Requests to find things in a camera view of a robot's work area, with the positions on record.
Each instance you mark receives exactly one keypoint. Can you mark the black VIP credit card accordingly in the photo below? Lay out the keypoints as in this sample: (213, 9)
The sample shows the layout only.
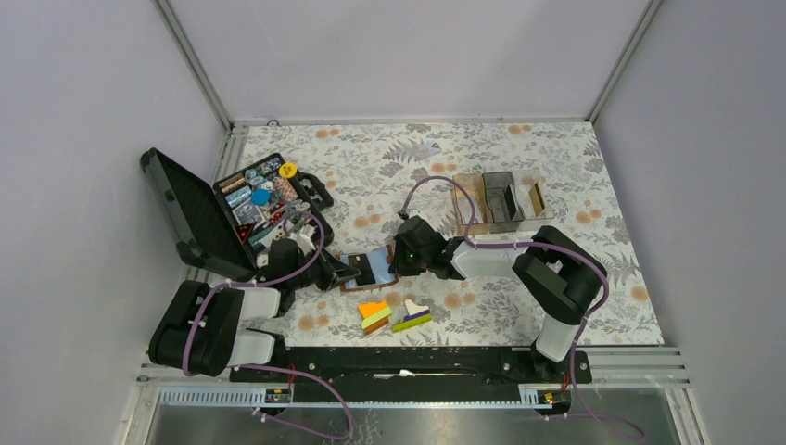
(363, 265)

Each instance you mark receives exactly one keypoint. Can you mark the orange green brown card stack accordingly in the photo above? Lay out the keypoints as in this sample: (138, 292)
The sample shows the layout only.
(374, 315)

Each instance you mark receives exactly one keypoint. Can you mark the gold card stack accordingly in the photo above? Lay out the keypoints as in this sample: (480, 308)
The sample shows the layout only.
(536, 198)

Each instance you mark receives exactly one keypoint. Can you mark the blue poker chip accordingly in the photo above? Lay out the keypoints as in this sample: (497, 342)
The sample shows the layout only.
(260, 197)

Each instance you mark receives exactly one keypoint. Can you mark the floral patterned table mat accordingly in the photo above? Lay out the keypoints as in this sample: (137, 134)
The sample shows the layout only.
(369, 172)

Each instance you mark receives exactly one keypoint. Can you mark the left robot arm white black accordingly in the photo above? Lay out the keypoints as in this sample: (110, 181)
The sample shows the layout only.
(200, 331)

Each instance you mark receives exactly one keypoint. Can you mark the yellow poker chip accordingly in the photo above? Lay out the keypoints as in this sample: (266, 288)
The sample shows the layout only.
(288, 170)

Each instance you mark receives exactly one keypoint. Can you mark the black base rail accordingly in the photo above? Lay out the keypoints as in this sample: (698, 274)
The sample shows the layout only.
(419, 374)

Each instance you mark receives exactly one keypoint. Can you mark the white purple green card stack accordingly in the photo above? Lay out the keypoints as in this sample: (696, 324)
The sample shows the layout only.
(417, 314)

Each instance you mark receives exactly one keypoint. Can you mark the silver card on mat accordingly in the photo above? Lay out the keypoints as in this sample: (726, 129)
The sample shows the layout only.
(425, 151)

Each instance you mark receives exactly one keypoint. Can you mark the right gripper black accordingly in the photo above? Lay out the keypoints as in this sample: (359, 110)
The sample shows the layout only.
(402, 268)

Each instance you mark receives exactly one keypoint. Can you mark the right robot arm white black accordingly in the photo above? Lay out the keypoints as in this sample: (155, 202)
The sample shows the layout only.
(563, 278)

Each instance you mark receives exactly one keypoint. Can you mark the black poker chip case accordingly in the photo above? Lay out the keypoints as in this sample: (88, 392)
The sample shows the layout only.
(216, 226)

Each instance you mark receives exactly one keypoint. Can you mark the brown leather card holder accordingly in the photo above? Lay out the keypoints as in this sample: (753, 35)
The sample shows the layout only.
(374, 267)

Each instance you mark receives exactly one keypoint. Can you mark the black VIP card stack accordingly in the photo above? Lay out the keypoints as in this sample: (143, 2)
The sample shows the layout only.
(510, 203)

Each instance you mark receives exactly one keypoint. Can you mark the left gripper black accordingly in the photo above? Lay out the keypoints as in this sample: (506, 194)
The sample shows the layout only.
(333, 272)

